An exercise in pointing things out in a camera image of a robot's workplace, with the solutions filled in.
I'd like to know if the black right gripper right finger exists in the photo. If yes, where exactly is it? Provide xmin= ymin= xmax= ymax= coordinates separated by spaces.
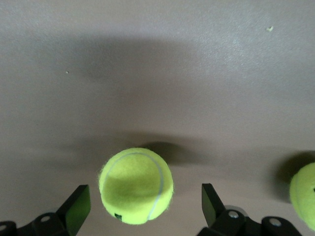
xmin=198 ymin=183 xmax=300 ymax=236

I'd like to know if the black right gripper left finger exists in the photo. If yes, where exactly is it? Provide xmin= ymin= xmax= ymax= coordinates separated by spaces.
xmin=0 ymin=184 xmax=92 ymax=236

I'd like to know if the yellow tennis ball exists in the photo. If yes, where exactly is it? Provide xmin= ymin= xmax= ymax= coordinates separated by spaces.
xmin=98 ymin=147 xmax=174 ymax=225
xmin=289 ymin=162 xmax=315 ymax=233

